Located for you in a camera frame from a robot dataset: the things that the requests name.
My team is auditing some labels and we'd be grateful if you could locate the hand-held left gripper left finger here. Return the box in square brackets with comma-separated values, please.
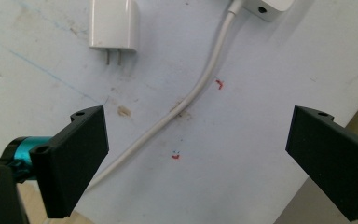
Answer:
[3, 105, 110, 219]

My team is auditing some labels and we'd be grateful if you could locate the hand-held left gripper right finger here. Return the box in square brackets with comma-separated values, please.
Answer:
[284, 105, 358, 222]

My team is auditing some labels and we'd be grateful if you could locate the white charger plug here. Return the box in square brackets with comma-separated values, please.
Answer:
[88, 0, 140, 66]

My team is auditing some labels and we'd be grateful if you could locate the white power strip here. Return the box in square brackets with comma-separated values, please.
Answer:
[241, 0, 296, 23]

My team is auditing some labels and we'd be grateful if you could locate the white cable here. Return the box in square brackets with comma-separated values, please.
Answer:
[85, 0, 246, 192]

